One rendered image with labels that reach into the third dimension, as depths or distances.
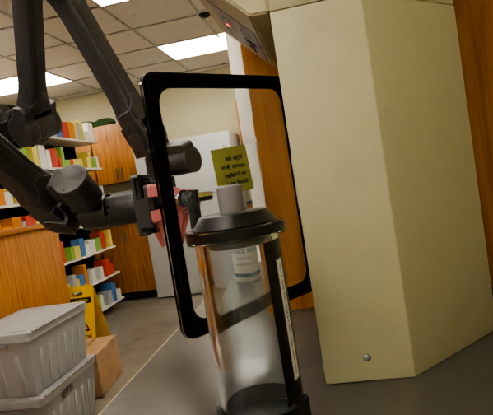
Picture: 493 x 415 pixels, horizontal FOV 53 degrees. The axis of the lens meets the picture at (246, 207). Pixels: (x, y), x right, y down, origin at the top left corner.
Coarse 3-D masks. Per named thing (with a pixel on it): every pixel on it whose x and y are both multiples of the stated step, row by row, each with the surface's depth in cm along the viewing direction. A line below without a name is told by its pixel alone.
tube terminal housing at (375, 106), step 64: (320, 0) 60; (384, 0) 62; (448, 0) 70; (320, 64) 60; (384, 64) 61; (448, 64) 69; (320, 128) 61; (384, 128) 60; (448, 128) 68; (320, 192) 62; (384, 192) 60; (448, 192) 67; (320, 256) 62; (384, 256) 61; (448, 256) 67; (320, 320) 63; (384, 320) 61; (448, 320) 66
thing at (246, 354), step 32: (224, 256) 50; (256, 256) 50; (224, 288) 50; (256, 288) 50; (224, 320) 51; (256, 320) 50; (224, 352) 51; (256, 352) 50; (224, 384) 52; (256, 384) 50
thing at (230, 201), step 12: (216, 192) 53; (228, 192) 53; (240, 192) 53; (228, 204) 53; (240, 204) 53; (204, 216) 55; (216, 216) 52; (228, 216) 50; (240, 216) 50; (252, 216) 51; (264, 216) 51; (204, 228) 51; (216, 228) 50; (228, 228) 50
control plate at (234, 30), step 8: (216, 8) 72; (224, 16) 75; (224, 24) 83; (232, 24) 76; (240, 24) 71; (232, 32) 86; (240, 32) 79; (248, 32) 73; (240, 40) 88; (256, 40) 76; (256, 48) 84; (264, 56) 86
